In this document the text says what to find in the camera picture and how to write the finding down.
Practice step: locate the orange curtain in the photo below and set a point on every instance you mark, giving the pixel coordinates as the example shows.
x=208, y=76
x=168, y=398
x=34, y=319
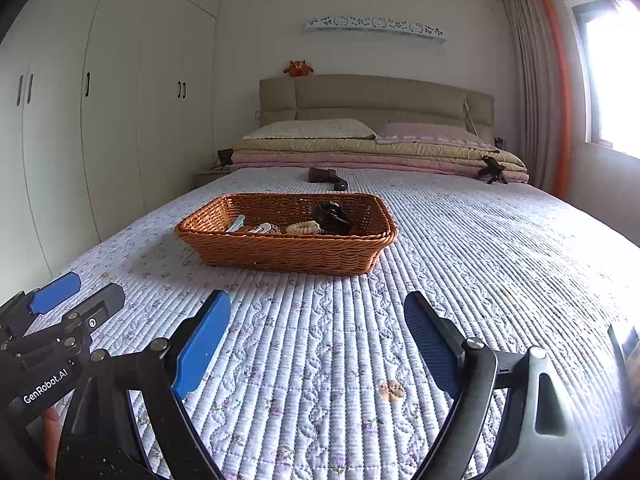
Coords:
x=562, y=175

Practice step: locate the white quilted bedspread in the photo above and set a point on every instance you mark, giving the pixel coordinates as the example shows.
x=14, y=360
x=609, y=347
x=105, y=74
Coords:
x=318, y=377

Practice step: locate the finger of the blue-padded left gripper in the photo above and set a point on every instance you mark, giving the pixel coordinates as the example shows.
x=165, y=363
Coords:
x=50, y=296
x=94, y=311

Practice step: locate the dark brown hairbrush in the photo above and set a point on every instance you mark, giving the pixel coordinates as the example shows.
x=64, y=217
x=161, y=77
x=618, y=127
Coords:
x=320, y=175

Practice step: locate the light blue hair clip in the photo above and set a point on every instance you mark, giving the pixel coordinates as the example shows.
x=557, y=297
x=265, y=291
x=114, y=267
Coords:
x=237, y=224

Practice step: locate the beige upholstered headboard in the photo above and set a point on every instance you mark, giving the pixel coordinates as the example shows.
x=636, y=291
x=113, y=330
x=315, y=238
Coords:
x=375, y=101

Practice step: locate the white floral pillow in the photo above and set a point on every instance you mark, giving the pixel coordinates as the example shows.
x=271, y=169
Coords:
x=338, y=128

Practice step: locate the pink pillow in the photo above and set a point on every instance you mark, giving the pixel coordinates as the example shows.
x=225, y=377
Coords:
x=410, y=132

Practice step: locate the white decorative wall shelf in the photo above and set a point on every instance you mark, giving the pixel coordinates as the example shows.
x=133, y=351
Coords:
x=350, y=23

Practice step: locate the brown wicker basket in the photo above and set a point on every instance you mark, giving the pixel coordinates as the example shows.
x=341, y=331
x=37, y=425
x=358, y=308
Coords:
x=279, y=233

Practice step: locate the folded beige pink quilts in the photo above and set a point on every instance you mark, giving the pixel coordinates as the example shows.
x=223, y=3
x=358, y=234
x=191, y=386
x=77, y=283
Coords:
x=440, y=157

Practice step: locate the black wristwatch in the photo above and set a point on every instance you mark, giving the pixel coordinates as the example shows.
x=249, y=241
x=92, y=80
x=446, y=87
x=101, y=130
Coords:
x=332, y=219

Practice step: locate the white wardrobe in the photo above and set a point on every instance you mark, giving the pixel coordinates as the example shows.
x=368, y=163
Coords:
x=106, y=115

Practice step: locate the beige nightstand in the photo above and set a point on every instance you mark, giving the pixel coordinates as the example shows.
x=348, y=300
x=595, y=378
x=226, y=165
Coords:
x=205, y=177

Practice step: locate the black hair clip on quilts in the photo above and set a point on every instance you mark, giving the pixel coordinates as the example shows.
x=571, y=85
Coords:
x=492, y=172

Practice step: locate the person's left hand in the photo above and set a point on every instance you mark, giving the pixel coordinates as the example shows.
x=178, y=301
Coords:
x=51, y=435

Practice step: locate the window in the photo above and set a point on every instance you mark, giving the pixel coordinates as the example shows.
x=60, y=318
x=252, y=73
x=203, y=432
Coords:
x=609, y=36

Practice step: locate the orange plush toy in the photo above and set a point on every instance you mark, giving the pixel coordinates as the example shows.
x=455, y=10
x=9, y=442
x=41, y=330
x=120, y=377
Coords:
x=298, y=68

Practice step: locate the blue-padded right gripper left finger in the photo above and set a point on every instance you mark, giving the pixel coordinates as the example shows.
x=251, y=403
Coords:
x=101, y=438

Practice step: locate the grey curtain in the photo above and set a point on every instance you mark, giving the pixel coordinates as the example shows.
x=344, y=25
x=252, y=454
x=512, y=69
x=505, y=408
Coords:
x=538, y=97

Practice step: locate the dark box on nightstand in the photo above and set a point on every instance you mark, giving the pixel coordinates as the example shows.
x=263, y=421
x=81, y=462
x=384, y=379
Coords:
x=225, y=158

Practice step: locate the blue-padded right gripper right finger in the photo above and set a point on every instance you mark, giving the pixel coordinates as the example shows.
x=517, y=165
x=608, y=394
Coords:
x=537, y=437

